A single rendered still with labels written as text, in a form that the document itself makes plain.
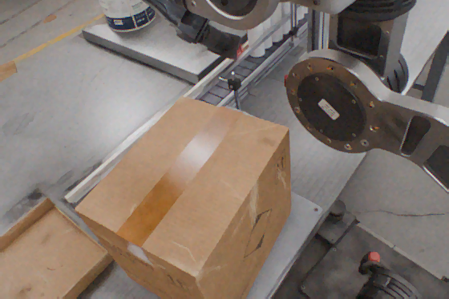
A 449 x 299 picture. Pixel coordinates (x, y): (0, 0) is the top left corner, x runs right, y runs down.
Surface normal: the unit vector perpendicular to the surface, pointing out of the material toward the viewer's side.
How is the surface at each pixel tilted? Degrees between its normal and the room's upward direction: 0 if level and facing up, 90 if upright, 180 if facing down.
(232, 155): 0
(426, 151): 90
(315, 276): 0
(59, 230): 0
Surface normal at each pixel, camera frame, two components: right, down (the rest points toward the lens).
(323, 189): -0.15, -0.69
